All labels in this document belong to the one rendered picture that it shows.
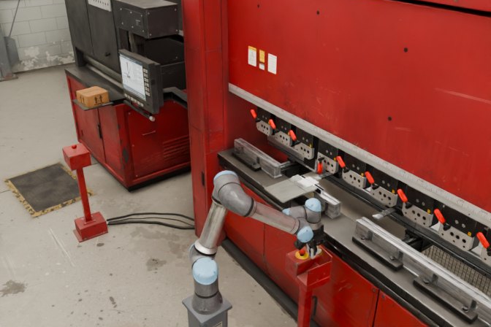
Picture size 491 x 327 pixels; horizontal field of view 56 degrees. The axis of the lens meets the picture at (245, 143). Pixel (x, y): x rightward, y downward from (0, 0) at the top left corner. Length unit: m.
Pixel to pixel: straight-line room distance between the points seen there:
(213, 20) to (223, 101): 0.59
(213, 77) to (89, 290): 1.80
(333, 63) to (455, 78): 0.68
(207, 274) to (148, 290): 1.47
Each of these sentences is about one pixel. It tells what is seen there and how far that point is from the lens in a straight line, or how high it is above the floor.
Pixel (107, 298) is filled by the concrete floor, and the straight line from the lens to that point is 3.65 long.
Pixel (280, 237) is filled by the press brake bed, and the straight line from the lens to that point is 3.08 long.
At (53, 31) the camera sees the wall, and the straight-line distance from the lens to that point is 9.03.
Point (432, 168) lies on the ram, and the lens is 2.18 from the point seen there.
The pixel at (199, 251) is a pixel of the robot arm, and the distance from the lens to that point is 2.30.
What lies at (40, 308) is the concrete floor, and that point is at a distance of 3.73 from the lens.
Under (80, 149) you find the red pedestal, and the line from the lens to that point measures 3.90.
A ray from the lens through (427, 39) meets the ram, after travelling 2.07.
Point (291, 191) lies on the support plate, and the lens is 2.77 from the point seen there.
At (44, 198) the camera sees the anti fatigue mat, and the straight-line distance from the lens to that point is 4.91.
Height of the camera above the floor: 2.47
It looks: 26 degrees down
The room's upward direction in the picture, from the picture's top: straight up
